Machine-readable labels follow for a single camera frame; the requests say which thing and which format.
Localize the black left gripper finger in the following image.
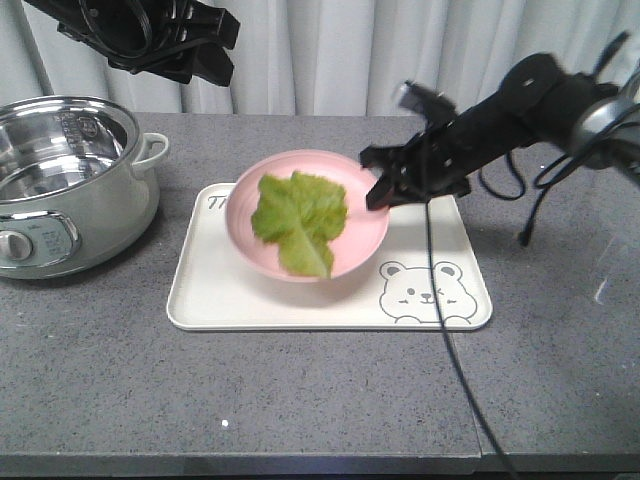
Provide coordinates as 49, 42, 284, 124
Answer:
192, 43, 234, 86

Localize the black cable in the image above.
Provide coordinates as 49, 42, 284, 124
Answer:
423, 197, 521, 480

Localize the green lettuce leaf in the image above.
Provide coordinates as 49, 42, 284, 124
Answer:
251, 171, 348, 279

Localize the cream bear serving tray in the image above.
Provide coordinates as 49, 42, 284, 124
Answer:
166, 183, 492, 331

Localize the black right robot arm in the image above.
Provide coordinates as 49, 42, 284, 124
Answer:
360, 53, 639, 210

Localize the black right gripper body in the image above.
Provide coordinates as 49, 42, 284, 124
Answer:
391, 107, 530, 205

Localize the pink plastic plate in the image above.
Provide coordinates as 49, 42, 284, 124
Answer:
226, 150, 389, 282

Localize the white curtain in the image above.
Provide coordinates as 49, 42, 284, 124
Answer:
1, 1, 639, 116

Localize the green electric cooking pot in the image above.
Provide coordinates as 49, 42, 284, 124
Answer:
1, 96, 170, 279

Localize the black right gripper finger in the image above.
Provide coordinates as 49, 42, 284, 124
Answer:
365, 173, 399, 209
359, 145, 402, 173

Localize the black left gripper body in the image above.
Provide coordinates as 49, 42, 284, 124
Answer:
30, 0, 240, 84

